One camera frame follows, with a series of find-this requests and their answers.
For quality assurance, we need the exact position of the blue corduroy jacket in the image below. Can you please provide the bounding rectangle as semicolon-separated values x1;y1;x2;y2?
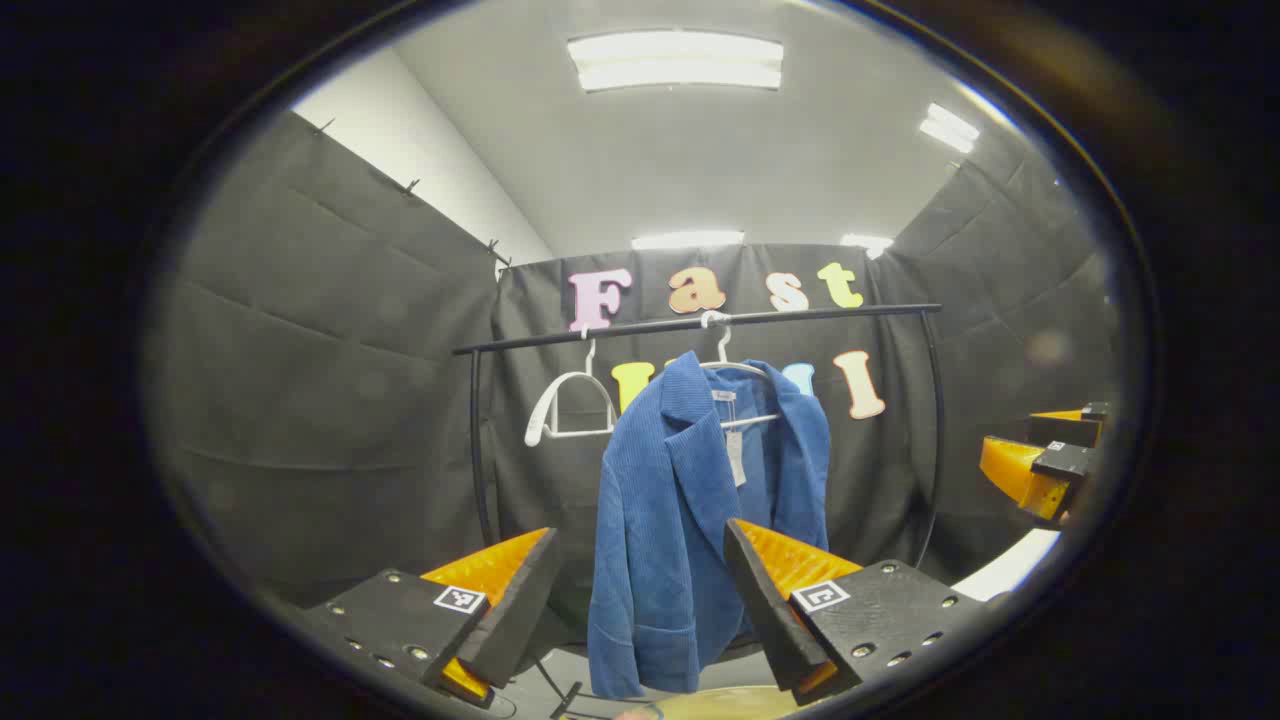
587;350;833;699

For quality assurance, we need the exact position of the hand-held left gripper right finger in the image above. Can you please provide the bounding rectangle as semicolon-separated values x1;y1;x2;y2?
723;518;988;706

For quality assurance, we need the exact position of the round beige laundry hamper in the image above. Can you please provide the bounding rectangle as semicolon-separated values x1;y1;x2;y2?
648;685;803;720

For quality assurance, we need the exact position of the long ceiling light panel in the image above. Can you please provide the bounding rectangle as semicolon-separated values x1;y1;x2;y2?
630;231;746;251

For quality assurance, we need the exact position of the large ceiling light panel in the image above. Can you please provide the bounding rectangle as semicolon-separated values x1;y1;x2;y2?
567;30;786;93

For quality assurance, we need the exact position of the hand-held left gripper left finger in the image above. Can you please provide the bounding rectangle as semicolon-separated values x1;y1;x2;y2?
300;527;566;711

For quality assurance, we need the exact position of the black backdrop cloth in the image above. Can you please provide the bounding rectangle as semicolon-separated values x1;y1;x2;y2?
150;110;1121;641

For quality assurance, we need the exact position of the white plastic clothes hanger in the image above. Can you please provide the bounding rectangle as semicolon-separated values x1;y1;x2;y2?
698;311;782;432

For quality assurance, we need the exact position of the black metal clothes rack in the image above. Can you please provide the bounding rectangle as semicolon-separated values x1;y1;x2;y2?
453;303;946;571

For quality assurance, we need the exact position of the white box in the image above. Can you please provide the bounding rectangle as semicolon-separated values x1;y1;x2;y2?
950;528;1062;603

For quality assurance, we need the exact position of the empty white plastic hanger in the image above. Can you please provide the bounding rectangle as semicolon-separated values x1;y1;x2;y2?
524;338;617;448

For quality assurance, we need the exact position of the small ceiling light panel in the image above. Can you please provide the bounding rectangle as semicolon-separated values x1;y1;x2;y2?
918;102;981;154

